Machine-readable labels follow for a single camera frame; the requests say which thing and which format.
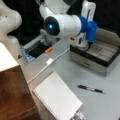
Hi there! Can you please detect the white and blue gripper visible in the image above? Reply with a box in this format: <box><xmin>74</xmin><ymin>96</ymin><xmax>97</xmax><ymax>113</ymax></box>
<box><xmin>68</xmin><ymin>0</ymin><xmax>97</xmax><ymax>48</ymax></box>

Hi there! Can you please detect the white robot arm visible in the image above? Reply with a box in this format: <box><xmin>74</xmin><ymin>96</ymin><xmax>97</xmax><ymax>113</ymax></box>
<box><xmin>0</xmin><ymin>0</ymin><xmax>97</xmax><ymax>65</ymax></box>

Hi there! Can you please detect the black and silver drawer box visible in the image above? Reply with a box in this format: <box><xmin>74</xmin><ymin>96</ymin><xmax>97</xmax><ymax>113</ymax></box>
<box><xmin>70</xmin><ymin>28</ymin><xmax>120</xmax><ymax>76</ymax></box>

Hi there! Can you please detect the black tray with blue edge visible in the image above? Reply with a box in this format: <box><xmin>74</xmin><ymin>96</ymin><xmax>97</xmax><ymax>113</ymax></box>
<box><xmin>21</xmin><ymin>33</ymin><xmax>64</xmax><ymax>64</ymax></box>

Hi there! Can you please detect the black pen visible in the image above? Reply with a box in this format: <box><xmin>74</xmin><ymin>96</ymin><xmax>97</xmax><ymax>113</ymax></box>
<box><xmin>77</xmin><ymin>85</ymin><xmax>105</xmax><ymax>94</ymax></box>

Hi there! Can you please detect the white spiral notebook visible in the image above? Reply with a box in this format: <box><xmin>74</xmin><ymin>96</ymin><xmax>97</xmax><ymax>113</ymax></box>
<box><xmin>33</xmin><ymin>71</ymin><xmax>82</xmax><ymax>120</ymax></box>

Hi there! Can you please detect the metal binder clip stand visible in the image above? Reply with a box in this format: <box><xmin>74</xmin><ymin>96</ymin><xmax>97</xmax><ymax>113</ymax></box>
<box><xmin>71</xmin><ymin>110</ymin><xmax>87</xmax><ymax>120</ymax></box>

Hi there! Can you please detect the brown wooden shelf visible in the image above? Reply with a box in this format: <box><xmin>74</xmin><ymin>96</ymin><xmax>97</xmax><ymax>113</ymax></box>
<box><xmin>0</xmin><ymin>66</ymin><xmax>40</xmax><ymax>120</ymax></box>

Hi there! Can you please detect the white cable with connector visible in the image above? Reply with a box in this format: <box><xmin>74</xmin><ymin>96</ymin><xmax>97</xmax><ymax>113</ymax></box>
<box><xmin>26</xmin><ymin>48</ymin><xmax>72</xmax><ymax>84</ymax></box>

